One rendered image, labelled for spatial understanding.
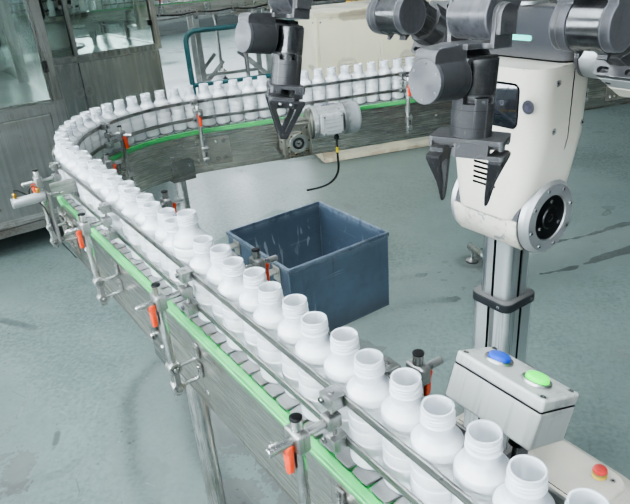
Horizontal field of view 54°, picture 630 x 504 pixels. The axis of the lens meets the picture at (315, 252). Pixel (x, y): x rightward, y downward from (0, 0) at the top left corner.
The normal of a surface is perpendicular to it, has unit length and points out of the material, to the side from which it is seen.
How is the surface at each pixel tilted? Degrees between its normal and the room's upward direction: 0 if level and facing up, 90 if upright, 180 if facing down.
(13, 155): 91
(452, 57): 88
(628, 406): 0
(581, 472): 0
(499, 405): 70
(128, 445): 0
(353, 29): 90
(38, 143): 90
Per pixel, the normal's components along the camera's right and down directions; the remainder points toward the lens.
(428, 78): -0.81, 0.25
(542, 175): 0.58, 0.48
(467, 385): -0.79, -0.02
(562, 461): -0.07, -0.89
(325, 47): 0.30, 0.40
